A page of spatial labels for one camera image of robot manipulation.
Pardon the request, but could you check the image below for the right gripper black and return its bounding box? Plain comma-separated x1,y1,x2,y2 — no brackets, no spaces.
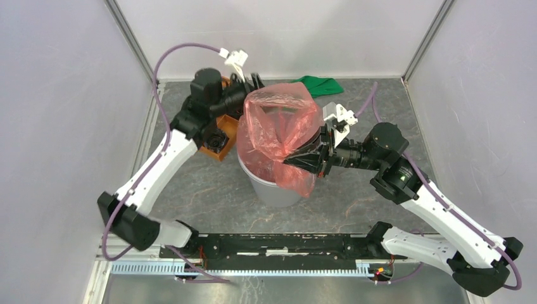
281,122,383,177

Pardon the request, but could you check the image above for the red plastic trash bag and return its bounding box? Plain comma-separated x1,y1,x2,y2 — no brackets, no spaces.
236,82,324,198

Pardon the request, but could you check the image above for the grey trash bin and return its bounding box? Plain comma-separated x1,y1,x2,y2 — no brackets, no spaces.
238,156,301,208

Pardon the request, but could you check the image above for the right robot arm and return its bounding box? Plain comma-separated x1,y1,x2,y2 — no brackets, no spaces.
284,122,523,297

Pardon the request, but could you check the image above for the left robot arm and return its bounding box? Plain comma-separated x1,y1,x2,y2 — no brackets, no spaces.
97,68,264,258

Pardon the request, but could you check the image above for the orange compartment tray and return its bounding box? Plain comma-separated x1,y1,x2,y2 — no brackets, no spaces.
200,73,244,161

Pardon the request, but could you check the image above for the black rolled bag lower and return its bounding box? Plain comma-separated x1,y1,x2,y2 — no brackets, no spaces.
203,129,229,154

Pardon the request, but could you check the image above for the green cloth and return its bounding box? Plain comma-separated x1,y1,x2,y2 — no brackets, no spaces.
289,75,344,98

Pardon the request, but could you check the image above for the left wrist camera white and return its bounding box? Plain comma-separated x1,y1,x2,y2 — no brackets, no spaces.
219,48,248,82

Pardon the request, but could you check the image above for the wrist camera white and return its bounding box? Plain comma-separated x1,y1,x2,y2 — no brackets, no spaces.
219,48,248,82
322,102,358,148

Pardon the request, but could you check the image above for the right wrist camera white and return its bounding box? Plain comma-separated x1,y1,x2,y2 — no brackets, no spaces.
322,102,358,148

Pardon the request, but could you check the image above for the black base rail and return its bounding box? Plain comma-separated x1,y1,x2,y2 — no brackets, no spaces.
159,223,400,284

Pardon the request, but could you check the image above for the left aluminium frame post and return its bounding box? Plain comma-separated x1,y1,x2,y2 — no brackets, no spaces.
104,0,154,83

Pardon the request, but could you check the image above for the aluminium frame post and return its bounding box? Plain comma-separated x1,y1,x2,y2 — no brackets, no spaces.
104,0,154,83
401,0,456,86

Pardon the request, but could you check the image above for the right aluminium frame post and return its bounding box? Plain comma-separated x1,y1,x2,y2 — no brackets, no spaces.
401,0,456,86

